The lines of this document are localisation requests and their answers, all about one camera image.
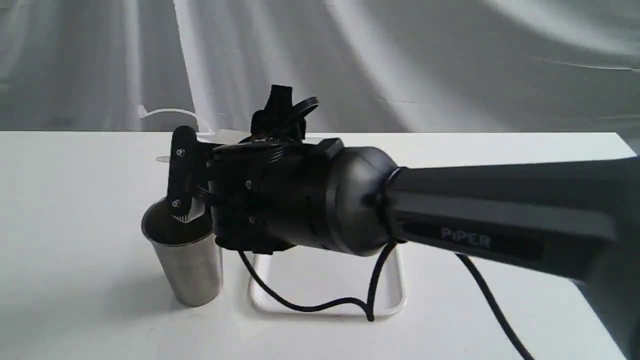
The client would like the grey fabric backdrop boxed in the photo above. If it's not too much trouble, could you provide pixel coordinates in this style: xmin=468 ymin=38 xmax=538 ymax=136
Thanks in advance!
xmin=0 ymin=0 xmax=640 ymax=151

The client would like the translucent squeeze bottle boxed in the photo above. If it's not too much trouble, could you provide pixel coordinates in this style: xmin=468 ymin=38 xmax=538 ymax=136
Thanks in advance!
xmin=137 ymin=105 xmax=326 ymax=166

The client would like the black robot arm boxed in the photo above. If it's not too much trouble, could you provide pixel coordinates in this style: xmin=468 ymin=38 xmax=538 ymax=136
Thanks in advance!
xmin=165 ymin=85 xmax=639 ymax=360

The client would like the white plastic tray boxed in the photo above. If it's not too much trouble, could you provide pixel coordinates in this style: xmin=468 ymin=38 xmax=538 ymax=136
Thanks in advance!
xmin=253 ymin=246 xmax=407 ymax=319

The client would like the stainless steel cup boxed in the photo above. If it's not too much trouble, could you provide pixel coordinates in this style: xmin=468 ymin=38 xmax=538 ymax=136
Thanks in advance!
xmin=141 ymin=198 xmax=224 ymax=307

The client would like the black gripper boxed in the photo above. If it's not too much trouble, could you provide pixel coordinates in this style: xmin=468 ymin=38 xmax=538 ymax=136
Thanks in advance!
xmin=166 ymin=84 xmax=350 ymax=255

